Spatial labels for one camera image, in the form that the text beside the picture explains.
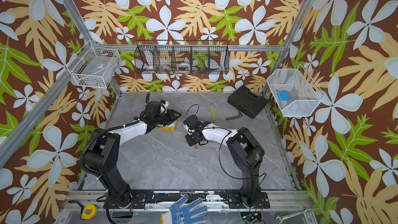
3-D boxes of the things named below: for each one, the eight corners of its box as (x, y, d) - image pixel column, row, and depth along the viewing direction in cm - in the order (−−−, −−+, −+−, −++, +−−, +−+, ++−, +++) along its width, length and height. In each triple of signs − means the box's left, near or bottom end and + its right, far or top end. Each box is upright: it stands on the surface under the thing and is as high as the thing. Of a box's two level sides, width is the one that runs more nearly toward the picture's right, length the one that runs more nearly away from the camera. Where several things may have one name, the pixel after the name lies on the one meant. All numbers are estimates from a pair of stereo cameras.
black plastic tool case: (226, 103, 117) (227, 97, 112) (241, 90, 126) (243, 85, 121) (252, 120, 106) (254, 115, 102) (266, 105, 115) (269, 100, 111)
